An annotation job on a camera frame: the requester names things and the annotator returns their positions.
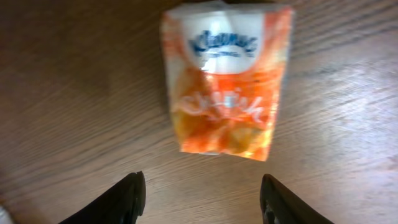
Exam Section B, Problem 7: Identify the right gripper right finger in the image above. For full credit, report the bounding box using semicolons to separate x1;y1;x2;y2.
260;174;333;224

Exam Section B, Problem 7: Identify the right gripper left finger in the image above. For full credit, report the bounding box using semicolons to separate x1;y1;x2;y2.
60;171;146;224

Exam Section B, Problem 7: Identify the orange Kleenex tissue pack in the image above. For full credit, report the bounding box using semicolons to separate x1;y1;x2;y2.
160;1;295;161

